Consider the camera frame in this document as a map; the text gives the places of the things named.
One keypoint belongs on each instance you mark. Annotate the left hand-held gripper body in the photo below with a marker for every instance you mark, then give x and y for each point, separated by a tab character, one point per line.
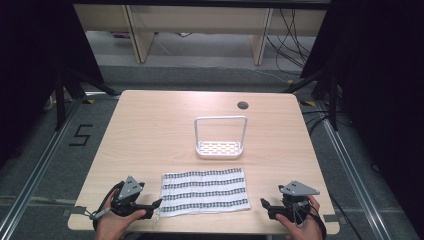
130	189

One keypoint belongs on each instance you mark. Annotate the black metal stand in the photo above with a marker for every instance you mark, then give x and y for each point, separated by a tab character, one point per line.
328	96
65	96

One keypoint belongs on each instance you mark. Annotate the black curtain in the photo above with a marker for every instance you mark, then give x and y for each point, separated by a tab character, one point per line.
376	83
36	66

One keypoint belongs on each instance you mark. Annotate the person's left hand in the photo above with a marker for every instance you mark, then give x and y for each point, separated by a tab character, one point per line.
110	227

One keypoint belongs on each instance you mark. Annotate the person's right hand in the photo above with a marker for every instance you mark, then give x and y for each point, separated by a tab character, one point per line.
306	230

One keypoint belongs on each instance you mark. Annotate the aluminium floor rail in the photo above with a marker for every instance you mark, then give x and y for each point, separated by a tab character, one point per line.
353	180
36	170

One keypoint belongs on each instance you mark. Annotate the white striped cloth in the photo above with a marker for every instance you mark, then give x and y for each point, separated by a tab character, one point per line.
204	193

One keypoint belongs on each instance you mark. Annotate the light wooden shelf unit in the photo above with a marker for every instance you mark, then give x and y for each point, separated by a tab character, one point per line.
200	20

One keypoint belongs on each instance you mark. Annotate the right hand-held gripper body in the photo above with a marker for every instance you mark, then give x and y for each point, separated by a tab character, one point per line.
296	189

